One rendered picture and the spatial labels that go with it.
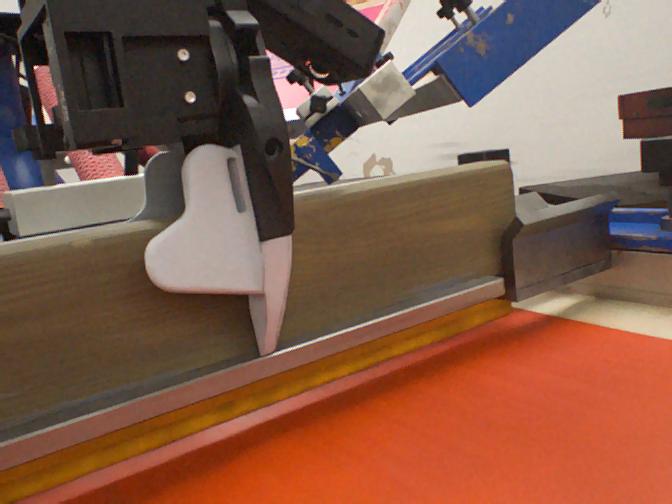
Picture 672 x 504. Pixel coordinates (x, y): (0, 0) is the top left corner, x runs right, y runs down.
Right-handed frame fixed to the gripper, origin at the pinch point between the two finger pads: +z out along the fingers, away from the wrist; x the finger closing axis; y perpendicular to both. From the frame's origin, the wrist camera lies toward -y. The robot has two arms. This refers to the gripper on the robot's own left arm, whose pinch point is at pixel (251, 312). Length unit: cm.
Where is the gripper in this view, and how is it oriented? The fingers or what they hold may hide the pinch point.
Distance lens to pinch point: 30.2
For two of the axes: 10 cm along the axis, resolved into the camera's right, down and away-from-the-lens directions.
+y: -8.2, 2.0, -5.4
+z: 1.3, 9.8, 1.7
